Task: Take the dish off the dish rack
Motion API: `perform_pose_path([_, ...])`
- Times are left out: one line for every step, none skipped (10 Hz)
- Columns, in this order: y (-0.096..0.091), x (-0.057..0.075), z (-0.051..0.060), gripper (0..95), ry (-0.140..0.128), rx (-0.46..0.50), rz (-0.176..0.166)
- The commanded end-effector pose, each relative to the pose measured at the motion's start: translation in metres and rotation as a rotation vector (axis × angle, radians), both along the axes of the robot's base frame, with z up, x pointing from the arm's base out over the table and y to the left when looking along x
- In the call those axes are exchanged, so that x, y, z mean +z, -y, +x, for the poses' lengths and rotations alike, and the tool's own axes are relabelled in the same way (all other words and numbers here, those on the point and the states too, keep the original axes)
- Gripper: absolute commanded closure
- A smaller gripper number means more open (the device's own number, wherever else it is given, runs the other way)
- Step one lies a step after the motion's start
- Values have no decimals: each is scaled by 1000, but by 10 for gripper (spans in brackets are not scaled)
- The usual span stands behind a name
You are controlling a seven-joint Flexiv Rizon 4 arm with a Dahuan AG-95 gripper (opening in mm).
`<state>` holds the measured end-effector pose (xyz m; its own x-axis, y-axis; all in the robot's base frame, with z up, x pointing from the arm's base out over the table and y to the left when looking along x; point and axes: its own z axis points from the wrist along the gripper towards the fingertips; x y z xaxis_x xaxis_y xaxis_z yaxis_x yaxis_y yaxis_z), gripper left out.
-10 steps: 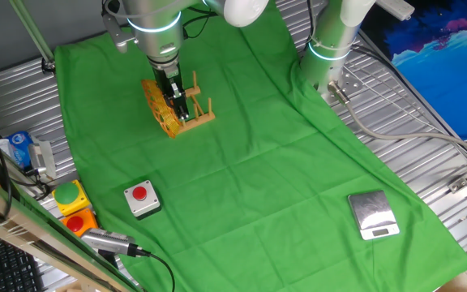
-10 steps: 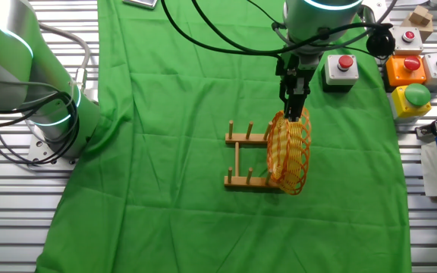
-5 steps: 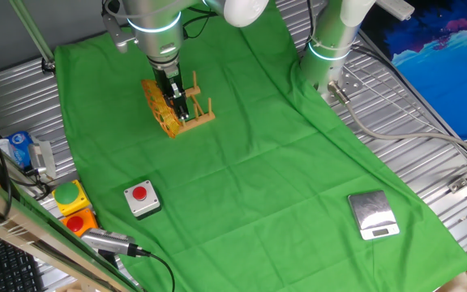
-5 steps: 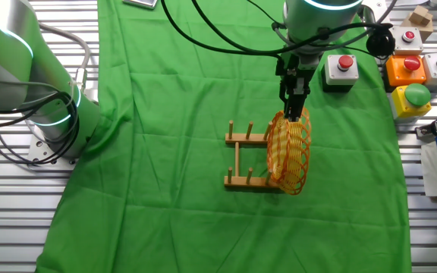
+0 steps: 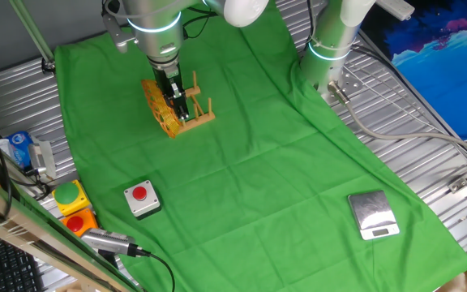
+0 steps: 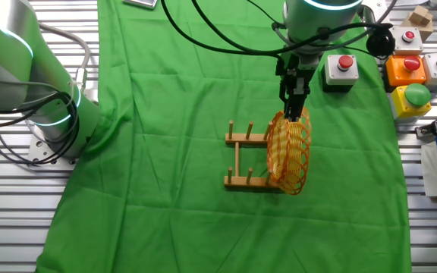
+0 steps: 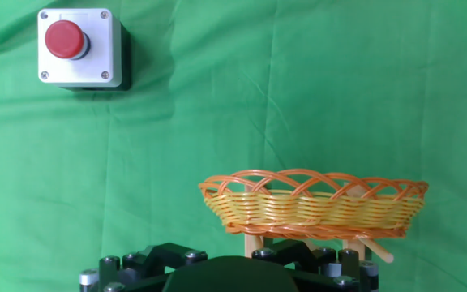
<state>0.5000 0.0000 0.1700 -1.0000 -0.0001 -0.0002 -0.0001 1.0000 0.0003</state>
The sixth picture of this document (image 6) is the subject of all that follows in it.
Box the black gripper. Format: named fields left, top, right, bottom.
left=275, top=52, right=321, bottom=122

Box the orange yellow woven dish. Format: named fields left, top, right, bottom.
left=266, top=106, right=313, bottom=196

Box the wooden peg dish rack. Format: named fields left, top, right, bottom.
left=224, top=120, right=284, bottom=190

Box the white box large red button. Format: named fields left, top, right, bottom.
left=321, top=54, right=360, bottom=94

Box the orange box red button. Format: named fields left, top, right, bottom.
left=384, top=55, right=427, bottom=92

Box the yellow box green button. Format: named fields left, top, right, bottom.
left=390, top=83, right=432, bottom=124

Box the green cloth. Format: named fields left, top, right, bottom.
left=35, top=0, right=413, bottom=273

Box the white box small red button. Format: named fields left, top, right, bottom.
left=388, top=25, right=424, bottom=57

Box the small cardboard box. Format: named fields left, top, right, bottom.
left=400, top=5, right=435, bottom=42

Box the silver kitchen scale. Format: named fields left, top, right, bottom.
left=122, top=0, right=159, bottom=10

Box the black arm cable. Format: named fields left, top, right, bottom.
left=160, top=0, right=286, bottom=61
left=190, top=0, right=394, bottom=56

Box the grey base cable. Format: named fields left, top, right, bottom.
left=38, top=22, right=92, bottom=94

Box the black base cable bundle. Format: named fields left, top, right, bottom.
left=0, top=90, right=81, bottom=166

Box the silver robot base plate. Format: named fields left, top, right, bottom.
left=27, top=134, right=79, bottom=171

